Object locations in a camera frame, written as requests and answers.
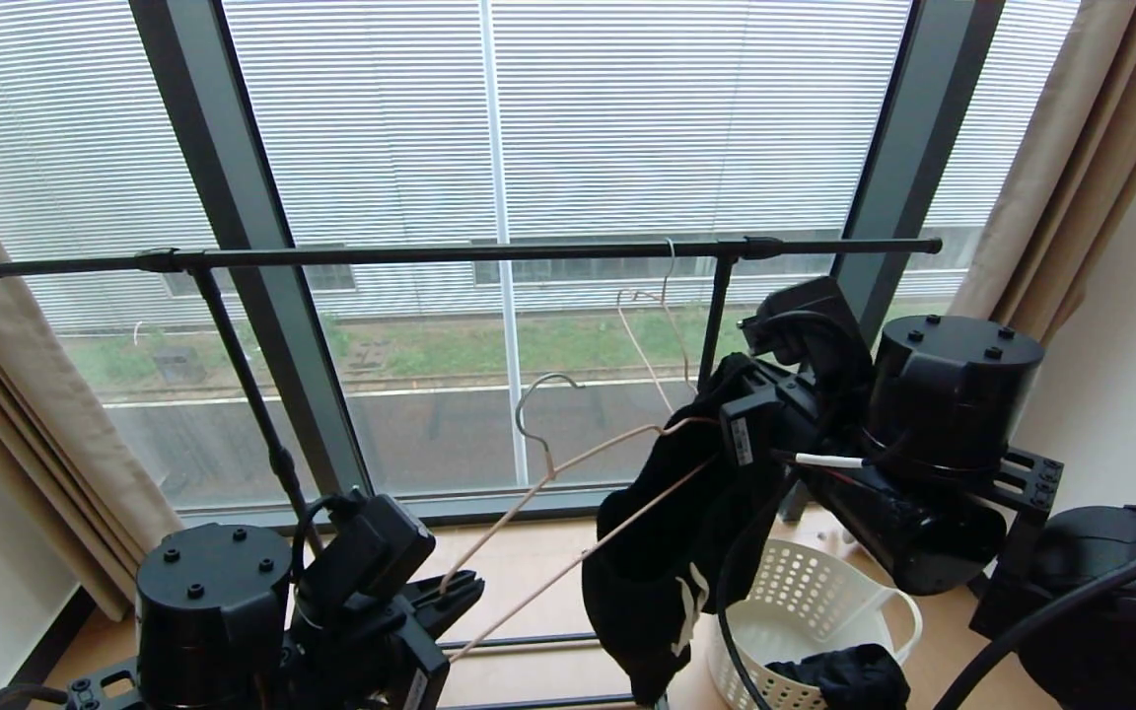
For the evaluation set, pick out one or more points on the black clothes rack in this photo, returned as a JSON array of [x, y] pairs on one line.
[[430, 253]]

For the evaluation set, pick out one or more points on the black garment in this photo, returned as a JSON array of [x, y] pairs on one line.
[[844, 680]]

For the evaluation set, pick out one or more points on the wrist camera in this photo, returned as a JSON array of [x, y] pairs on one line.
[[805, 325], [371, 552]]

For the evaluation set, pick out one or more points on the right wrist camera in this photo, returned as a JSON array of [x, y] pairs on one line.
[[805, 325]]

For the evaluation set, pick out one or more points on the pink clothes hanger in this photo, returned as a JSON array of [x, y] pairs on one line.
[[578, 562], [668, 281]]

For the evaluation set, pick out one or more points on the window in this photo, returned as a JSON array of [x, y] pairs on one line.
[[627, 118]]

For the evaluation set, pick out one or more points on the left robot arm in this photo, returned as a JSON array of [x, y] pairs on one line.
[[213, 611]]

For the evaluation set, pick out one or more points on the white laundry basket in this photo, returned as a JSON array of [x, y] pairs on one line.
[[824, 582]]

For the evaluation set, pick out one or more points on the beige curtain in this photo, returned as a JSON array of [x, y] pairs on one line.
[[1091, 148], [16, 394]]

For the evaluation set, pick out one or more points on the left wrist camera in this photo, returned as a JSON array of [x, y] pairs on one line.
[[371, 552]]

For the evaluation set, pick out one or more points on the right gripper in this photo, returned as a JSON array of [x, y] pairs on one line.
[[884, 523]]

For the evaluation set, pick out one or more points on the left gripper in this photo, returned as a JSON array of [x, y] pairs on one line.
[[361, 661]]

